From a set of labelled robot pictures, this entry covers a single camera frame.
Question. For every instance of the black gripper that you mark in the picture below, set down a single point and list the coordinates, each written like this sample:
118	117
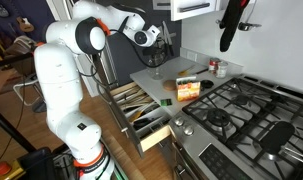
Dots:
153	50

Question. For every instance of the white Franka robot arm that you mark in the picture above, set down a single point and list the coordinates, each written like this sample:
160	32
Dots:
62	83

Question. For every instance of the orange spice jar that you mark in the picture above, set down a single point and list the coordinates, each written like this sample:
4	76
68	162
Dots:
188	90

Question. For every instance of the small spice jar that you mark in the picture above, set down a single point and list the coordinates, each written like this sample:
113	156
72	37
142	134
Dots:
222	70

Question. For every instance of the open wooden drawer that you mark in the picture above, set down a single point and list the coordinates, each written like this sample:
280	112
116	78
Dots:
154	138

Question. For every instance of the wide blade kitchen knife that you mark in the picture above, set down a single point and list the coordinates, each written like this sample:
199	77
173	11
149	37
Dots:
161	40

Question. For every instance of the long pointed kitchen knife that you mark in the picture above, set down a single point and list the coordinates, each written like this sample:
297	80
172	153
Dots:
168	36

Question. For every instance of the magnetic knife strip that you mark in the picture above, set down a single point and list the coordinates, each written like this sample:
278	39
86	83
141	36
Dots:
171	34

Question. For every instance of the yellow smiley spatula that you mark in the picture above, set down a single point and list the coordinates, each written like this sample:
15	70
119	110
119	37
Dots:
182	71

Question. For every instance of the round cork coaster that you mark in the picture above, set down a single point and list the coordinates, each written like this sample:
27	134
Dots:
170	85

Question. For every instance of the small white cabinet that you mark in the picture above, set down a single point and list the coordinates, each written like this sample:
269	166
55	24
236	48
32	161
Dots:
161	4

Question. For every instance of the green packet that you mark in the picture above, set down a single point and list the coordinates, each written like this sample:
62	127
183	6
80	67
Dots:
166	102

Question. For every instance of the small black round lid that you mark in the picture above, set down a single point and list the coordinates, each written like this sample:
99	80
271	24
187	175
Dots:
207	84

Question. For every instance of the white cutlery tray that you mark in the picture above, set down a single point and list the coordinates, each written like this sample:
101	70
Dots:
157	116

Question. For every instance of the black ladle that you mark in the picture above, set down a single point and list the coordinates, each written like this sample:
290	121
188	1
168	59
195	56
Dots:
142	123

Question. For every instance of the silver stove knob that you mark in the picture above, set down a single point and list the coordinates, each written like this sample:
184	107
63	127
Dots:
188	130
179	121

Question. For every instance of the black oven mitt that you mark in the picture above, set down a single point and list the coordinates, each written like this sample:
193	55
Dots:
231	26

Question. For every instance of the stainless gas stove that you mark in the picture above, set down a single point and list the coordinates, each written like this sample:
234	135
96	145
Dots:
241	110

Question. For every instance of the white stool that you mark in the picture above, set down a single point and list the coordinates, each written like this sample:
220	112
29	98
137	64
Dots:
27	81

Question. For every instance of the black horizontal bar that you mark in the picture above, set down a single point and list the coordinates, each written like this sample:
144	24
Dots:
11	60

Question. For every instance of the black flat pan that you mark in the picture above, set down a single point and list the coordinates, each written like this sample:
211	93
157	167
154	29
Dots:
277	137

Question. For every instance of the grey guitar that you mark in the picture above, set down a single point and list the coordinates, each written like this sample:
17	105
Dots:
1	10

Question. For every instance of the black slanted pole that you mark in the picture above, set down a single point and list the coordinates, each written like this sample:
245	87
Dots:
11	128

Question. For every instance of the black controller box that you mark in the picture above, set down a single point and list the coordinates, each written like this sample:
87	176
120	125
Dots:
37	165

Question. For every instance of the red emergency stop button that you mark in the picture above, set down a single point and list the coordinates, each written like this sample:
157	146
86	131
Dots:
1	168

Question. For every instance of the white wall outlet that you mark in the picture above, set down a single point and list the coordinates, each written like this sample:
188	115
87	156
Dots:
192	55

